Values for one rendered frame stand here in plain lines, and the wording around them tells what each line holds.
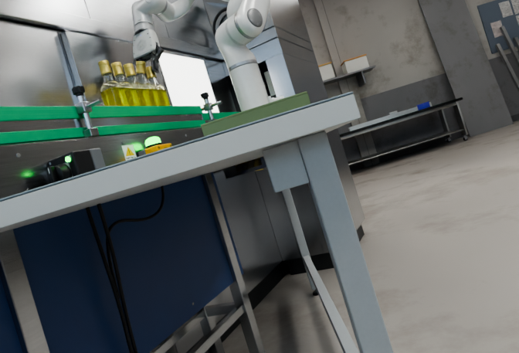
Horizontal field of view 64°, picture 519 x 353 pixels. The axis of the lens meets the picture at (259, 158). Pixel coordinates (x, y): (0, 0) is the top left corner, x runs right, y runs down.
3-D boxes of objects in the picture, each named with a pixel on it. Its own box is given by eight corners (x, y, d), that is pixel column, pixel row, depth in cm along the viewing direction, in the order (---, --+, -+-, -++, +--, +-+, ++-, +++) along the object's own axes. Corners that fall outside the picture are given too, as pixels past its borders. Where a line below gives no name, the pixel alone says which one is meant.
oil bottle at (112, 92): (127, 145, 140) (109, 85, 140) (140, 140, 138) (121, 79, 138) (116, 147, 135) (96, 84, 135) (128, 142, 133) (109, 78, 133)
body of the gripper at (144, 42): (127, 33, 160) (130, 59, 157) (147, 22, 156) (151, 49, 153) (141, 40, 167) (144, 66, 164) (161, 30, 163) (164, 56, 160)
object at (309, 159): (320, 291, 206) (278, 152, 207) (486, 646, 55) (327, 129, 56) (303, 296, 206) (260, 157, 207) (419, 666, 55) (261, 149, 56)
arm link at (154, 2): (171, -2, 164) (156, -16, 156) (174, 22, 162) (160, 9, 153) (138, 11, 169) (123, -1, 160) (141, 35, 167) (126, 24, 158)
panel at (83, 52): (218, 120, 224) (199, 59, 225) (222, 118, 223) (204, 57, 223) (87, 128, 143) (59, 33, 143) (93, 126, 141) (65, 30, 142)
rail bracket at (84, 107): (95, 139, 106) (79, 89, 106) (116, 130, 103) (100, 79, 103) (83, 140, 102) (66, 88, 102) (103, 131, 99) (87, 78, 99)
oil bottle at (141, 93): (150, 143, 150) (133, 86, 151) (161, 138, 148) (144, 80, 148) (139, 144, 145) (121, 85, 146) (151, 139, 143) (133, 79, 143)
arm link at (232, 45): (244, 74, 139) (229, 28, 140) (269, 58, 129) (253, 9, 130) (221, 76, 133) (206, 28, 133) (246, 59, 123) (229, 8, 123)
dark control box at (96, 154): (86, 191, 97) (76, 157, 97) (111, 183, 94) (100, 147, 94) (57, 198, 89) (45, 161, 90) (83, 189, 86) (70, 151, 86)
